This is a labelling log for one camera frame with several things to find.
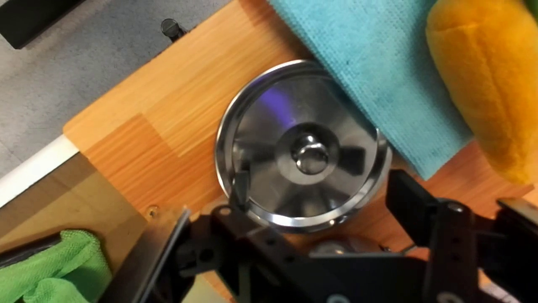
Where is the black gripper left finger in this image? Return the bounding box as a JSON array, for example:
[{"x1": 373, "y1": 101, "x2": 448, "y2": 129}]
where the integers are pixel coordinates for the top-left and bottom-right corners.
[{"x1": 225, "y1": 158, "x2": 257, "y2": 217}]

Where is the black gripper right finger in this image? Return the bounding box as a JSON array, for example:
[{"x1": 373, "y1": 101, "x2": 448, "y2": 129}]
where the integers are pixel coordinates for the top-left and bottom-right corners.
[{"x1": 386, "y1": 166, "x2": 447, "y2": 249}]

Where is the round steel pot lid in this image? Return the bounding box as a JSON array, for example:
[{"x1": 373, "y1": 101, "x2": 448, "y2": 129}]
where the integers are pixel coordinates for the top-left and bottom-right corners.
[{"x1": 213, "y1": 57, "x2": 393, "y2": 232}]

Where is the teal cloth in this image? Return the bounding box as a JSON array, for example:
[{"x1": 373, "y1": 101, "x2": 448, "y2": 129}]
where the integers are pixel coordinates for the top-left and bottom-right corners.
[{"x1": 267, "y1": 0, "x2": 475, "y2": 181}]

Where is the green cloth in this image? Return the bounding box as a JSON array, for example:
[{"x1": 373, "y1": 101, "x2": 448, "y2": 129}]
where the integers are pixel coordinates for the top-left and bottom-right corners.
[{"x1": 0, "y1": 227, "x2": 114, "y2": 303}]

